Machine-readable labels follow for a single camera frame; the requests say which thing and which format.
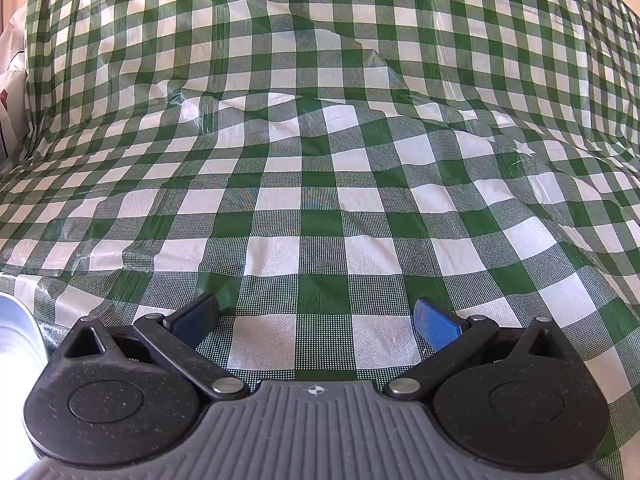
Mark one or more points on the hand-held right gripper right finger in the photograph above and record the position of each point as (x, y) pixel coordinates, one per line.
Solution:
(436, 324)

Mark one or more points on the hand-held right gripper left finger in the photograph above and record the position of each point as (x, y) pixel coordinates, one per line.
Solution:
(196, 317)

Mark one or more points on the green white checked tablecloth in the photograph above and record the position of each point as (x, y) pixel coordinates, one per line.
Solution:
(320, 160)

